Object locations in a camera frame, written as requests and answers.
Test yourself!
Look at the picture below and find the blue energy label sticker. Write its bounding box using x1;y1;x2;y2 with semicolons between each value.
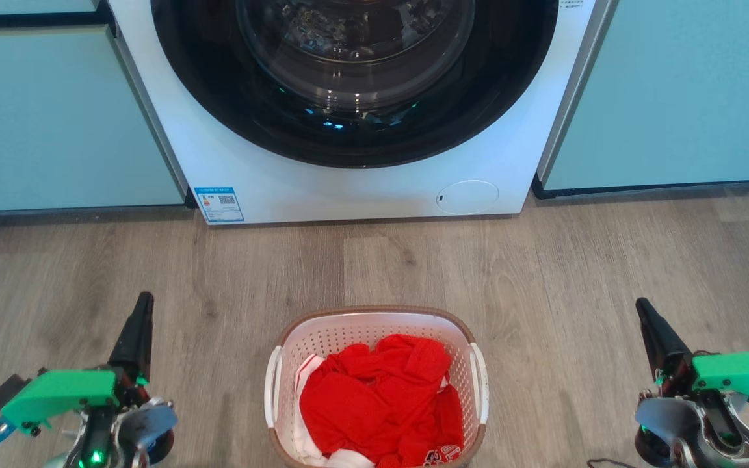
192;187;245;224

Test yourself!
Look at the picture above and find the red garment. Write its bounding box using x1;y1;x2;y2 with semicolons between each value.
299;334;465;468

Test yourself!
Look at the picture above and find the wide light green cabinet door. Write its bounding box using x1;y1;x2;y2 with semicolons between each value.
536;0;749;193

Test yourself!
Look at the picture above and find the round white filter cover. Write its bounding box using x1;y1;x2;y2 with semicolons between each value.
436;179;500;216

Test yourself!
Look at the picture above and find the white garment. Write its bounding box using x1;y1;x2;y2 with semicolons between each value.
293;354;376;468

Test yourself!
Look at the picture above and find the light green cabinet drawer front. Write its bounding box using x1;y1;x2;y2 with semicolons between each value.
0;0;100;18

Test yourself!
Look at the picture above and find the white washing machine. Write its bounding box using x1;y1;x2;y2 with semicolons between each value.
107;0;613;226

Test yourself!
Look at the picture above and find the large light green cabinet door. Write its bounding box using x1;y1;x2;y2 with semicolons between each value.
0;25;188;214

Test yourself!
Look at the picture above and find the black round washing machine door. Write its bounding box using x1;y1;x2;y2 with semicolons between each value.
150;0;559;170

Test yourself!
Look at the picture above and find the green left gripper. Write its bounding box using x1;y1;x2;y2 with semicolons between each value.
0;291;155;436

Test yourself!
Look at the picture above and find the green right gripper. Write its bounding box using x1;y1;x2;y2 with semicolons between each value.
635;297;749;417

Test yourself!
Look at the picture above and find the white laundry basket brown rim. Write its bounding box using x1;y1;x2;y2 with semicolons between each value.
263;305;490;468

